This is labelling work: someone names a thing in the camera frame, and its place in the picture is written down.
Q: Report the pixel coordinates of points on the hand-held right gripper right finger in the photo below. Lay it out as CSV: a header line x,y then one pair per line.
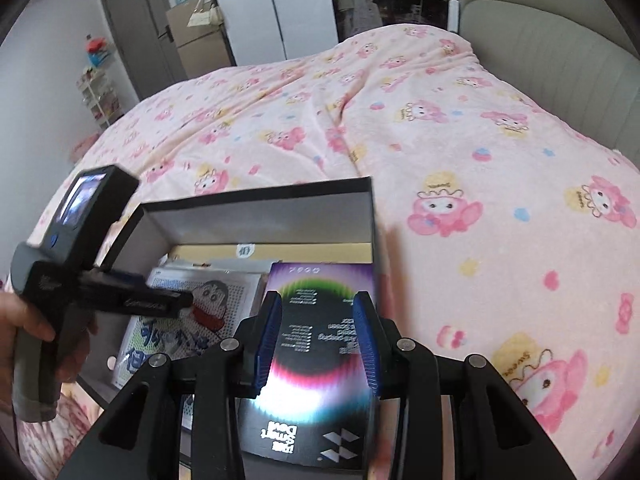
x,y
367,347

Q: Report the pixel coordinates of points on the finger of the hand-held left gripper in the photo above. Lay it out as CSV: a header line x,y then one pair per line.
x,y
150,302

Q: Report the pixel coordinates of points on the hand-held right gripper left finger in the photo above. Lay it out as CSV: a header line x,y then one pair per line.
x,y
267,342

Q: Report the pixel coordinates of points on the purple and black box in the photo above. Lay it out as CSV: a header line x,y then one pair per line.
x,y
320,360

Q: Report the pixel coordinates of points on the cartoon bead kit packet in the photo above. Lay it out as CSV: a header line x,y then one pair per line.
x,y
220,305

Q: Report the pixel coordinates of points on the black storage box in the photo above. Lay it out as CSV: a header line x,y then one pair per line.
x,y
250,220

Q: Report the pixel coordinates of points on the person's left hand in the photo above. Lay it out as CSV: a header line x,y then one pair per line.
x,y
25,320

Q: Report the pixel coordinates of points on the yellow flat packet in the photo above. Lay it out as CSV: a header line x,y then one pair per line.
x,y
310,252

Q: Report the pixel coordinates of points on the white shelf rack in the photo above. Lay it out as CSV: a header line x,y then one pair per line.
x,y
100,100

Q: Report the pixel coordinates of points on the red and blue toy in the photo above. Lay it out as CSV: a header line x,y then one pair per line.
x,y
97,50

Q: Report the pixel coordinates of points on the grey door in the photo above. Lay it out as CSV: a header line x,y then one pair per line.
x,y
135,25

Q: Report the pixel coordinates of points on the pink printed blanket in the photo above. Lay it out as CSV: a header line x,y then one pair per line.
x,y
450,160

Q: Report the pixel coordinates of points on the cream handbag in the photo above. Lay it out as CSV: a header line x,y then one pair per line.
x,y
202,17

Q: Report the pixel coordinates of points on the white wardrobe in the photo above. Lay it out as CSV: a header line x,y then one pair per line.
x,y
300,5

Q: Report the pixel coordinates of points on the beige upholstered headboard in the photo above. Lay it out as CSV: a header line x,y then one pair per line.
x,y
540,35

